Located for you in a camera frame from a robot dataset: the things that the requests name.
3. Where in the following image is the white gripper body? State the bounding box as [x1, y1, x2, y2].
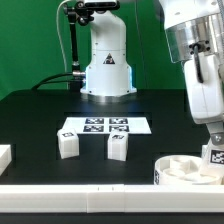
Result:
[184, 55, 224, 124]

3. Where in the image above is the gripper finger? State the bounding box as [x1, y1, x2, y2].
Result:
[207, 122, 224, 146]

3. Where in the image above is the white round stool seat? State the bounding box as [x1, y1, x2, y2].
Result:
[154, 155, 222, 185]

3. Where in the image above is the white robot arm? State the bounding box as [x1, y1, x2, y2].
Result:
[82, 0, 224, 146]

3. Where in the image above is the white right fence bar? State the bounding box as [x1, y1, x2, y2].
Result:
[201, 145, 208, 159]

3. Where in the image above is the white fence bar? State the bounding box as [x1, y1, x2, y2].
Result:
[0, 185, 224, 213]
[0, 145, 12, 176]
[201, 145, 208, 159]

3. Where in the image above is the white marker sheet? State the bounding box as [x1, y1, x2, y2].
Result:
[62, 117, 151, 134]

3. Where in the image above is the white front fence bar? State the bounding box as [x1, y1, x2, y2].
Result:
[0, 185, 224, 213]

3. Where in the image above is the white left fence bar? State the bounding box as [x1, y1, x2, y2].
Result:
[0, 145, 12, 176]

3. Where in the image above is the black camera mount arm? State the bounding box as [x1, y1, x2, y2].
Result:
[63, 1, 93, 77]

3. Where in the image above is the black cable bundle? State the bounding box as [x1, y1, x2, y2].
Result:
[31, 73, 86, 91]

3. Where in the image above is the white cable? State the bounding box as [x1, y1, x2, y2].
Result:
[55, 0, 73, 73]

